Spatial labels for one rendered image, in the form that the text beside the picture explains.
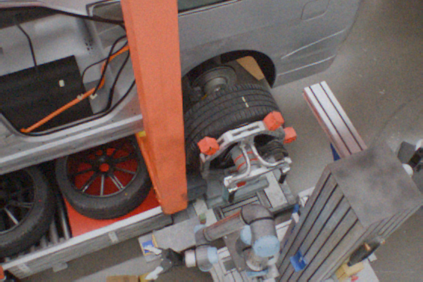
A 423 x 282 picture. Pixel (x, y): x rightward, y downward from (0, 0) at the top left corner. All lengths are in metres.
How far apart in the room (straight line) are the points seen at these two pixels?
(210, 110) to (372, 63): 2.27
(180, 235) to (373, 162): 1.76
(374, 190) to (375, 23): 3.47
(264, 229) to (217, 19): 1.12
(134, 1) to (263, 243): 1.18
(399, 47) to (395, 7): 0.52
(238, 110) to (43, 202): 1.45
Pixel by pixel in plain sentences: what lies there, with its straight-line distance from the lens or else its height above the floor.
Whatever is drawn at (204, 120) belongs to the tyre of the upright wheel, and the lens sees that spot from 2.86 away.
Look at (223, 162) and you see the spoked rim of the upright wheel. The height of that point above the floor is 0.63.
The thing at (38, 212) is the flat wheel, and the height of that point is 0.50.
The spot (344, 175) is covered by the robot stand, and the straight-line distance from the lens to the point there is 1.76.
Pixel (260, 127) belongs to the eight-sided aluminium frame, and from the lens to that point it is 2.85.
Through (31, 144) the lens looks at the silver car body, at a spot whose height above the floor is 0.96.
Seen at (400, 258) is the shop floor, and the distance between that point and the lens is 3.97.
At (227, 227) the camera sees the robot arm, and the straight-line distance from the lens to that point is 2.40.
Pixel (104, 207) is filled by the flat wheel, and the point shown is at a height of 0.50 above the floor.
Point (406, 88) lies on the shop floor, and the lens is 4.71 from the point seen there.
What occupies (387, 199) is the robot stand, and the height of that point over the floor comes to 2.03.
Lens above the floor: 3.56
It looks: 59 degrees down
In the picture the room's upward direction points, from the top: 2 degrees clockwise
